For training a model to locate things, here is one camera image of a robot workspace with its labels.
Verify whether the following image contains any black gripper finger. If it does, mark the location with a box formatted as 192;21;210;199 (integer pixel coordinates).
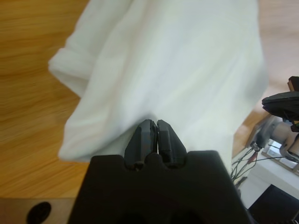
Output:
124;119;157;170
157;119;187;168

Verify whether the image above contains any white Unitree t-shirt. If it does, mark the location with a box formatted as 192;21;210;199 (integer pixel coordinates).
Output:
48;0;269;163

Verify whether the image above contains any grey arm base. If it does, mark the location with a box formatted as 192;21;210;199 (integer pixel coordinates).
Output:
251;115;276;150

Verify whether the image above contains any black rectangular case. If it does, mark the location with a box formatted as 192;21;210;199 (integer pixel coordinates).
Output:
247;183;299;224

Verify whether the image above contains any black base power cable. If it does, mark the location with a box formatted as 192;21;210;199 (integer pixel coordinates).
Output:
231;140;285;187

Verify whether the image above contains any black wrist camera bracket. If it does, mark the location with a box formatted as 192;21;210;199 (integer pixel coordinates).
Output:
261;91;299;117

